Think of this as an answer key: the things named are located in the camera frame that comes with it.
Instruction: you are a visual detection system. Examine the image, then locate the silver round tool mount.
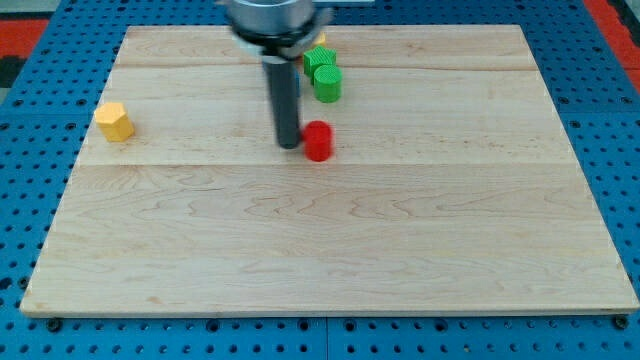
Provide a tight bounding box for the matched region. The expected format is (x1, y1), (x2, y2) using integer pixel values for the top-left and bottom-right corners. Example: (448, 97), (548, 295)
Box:
(220, 0), (334, 61)

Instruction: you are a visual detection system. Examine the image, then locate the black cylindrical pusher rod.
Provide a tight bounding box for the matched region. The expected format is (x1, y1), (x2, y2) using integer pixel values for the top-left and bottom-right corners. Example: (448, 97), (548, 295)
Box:
(262, 56), (301, 149)

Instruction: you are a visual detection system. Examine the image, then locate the yellow hexagon block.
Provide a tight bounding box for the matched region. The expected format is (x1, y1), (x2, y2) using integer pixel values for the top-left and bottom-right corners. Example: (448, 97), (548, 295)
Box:
(94, 102), (135, 142)

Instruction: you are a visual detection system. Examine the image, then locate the light wooden board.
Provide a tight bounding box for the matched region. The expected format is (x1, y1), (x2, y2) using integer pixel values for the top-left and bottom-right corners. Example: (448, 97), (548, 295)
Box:
(21, 25), (639, 318)

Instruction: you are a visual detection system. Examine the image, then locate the blue block behind rod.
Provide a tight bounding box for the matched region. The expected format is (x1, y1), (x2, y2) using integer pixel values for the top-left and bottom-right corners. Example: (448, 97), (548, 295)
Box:
(294, 69), (301, 98)

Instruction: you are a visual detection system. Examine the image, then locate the green star block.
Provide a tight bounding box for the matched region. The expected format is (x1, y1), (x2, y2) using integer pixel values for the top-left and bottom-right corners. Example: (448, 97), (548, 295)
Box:
(303, 45), (337, 78)

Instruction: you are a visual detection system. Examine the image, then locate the green cylinder block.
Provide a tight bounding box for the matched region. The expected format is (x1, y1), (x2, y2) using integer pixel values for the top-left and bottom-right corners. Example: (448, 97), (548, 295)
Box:
(313, 65), (342, 103)

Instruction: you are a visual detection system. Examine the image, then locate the red cylinder block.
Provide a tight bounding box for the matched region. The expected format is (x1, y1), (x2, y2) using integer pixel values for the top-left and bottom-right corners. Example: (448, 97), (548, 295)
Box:
(303, 120), (333, 162)

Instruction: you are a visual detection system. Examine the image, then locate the yellow block behind mount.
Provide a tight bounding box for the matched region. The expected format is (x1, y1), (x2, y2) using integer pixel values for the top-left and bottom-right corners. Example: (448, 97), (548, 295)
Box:
(312, 32), (326, 48)

